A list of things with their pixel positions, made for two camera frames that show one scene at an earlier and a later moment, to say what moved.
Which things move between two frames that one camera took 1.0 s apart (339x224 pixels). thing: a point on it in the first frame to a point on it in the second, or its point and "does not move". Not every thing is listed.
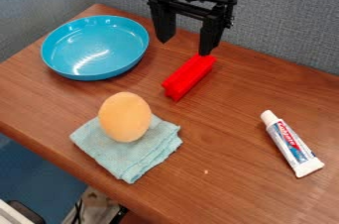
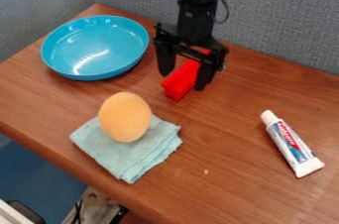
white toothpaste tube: x=302 y=159 does not move
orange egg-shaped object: x=124 y=116 does not move
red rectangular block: x=180 y=82 does not move
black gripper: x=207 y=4 to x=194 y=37
